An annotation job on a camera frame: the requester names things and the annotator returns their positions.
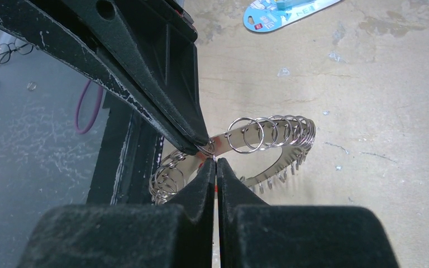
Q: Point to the black eyeglasses on floor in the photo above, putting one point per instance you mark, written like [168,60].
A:
[19,46]

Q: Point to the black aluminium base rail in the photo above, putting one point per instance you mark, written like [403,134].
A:
[130,153]

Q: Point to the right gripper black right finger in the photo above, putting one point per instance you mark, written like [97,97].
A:
[255,234]

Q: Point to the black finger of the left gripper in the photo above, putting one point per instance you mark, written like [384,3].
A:
[23,19]
[153,42]

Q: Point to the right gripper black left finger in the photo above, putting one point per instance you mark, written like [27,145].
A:
[178,233]

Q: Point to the keys with red green tags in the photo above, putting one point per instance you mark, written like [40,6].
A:
[207,167]

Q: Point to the silver disc with keyrings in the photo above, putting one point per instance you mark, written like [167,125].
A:
[294,135]

